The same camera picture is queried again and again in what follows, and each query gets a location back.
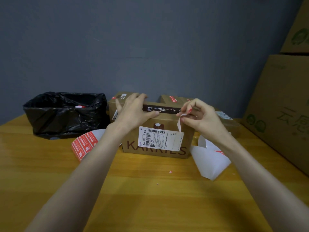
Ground person's right hand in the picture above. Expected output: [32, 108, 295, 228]
[176, 98, 232, 147]

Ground person's left hand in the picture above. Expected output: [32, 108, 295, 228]
[107, 93, 160, 138]

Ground white barcode label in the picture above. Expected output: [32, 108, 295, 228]
[215, 111, 233, 120]

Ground box with black tape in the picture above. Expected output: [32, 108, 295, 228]
[120, 101, 195, 159]

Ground long brown cardboard box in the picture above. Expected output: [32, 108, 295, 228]
[213, 109, 242, 139]

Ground white shipping label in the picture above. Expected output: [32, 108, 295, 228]
[138, 126, 184, 152]

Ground white backing paper strip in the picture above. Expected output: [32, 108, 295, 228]
[189, 134, 232, 181]

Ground red sticker label strip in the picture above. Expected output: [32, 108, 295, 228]
[71, 129, 122, 162]

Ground person's right forearm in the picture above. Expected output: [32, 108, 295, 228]
[213, 135, 309, 232]

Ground person's left forearm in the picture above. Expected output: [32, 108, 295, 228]
[25, 127, 128, 232]

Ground black plastic trash bag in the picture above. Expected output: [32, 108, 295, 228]
[23, 92, 109, 140]

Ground large green printed carton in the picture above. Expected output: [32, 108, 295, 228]
[242, 54, 309, 177]
[280, 0, 309, 54]

